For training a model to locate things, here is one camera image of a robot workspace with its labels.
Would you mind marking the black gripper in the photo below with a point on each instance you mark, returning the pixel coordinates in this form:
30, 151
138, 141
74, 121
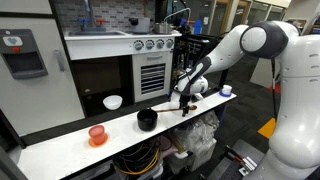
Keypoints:
185, 99

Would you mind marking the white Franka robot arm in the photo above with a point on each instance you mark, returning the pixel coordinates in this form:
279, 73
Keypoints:
300, 100

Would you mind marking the small blue white cup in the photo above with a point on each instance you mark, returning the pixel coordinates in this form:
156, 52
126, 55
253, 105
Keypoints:
226, 90

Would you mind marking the orange plastic cup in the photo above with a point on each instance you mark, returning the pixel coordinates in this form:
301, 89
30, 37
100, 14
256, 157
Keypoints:
97, 135

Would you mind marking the clear plastic bag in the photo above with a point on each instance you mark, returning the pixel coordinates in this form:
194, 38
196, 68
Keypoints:
196, 133

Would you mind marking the pink soft object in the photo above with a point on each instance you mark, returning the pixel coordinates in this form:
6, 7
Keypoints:
166, 146

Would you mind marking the white bowl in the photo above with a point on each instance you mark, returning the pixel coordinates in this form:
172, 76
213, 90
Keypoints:
112, 101

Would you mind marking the blue box on kitchen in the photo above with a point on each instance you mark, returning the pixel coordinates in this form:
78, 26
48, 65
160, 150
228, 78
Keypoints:
197, 27

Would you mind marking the silver toy pot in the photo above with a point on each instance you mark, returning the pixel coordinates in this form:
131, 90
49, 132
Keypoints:
163, 28

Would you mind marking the orange round coaster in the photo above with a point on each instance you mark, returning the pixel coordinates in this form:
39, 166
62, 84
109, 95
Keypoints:
103, 144

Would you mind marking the grey toy appliance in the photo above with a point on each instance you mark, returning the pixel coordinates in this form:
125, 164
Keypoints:
140, 25

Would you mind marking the toy kitchen faucet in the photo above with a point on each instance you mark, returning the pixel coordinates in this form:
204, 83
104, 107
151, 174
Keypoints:
88, 15

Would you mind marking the black metal frame machine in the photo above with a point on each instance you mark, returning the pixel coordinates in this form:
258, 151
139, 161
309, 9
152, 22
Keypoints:
186, 53

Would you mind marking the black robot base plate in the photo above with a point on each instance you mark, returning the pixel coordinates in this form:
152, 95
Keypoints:
240, 163

